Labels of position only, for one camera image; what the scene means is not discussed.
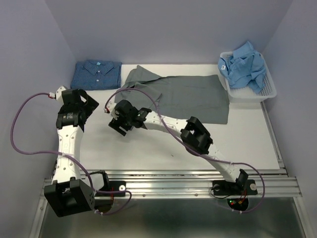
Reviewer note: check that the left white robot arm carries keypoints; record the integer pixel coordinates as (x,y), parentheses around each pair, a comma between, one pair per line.
(68,193)

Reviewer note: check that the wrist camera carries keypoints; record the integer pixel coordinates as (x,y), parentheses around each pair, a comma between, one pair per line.
(58,94)
(110,109)

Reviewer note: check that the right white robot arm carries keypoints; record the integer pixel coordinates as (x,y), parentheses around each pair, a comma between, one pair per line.
(191,133)

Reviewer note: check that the white plastic basket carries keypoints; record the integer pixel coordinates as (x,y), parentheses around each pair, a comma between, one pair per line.
(246,95)

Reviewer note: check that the aluminium rail frame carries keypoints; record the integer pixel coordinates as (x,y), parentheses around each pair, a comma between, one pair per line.
(171,191)

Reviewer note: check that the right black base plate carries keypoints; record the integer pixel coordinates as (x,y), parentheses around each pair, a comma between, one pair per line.
(224,188)

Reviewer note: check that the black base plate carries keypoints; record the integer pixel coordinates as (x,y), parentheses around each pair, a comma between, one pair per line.
(224,188)
(116,185)

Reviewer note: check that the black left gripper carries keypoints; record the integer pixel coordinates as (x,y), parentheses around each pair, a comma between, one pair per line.
(90,104)

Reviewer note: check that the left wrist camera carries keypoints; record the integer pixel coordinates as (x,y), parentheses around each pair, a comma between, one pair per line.
(58,94)

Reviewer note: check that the blue checked folded shirt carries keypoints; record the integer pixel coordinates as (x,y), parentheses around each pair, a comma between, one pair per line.
(96,75)

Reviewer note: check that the light blue crumpled shirt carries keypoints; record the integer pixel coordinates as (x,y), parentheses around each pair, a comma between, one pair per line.
(244,68)

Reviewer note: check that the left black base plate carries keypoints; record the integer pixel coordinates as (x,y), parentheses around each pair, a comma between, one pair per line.
(116,185)

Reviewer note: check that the grey long sleeve shirt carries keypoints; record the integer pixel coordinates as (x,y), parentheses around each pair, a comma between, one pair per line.
(179,97)

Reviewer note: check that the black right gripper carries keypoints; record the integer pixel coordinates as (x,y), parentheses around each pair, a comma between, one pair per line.
(115,123)

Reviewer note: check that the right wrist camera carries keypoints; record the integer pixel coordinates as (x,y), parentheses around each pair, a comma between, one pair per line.
(110,109)

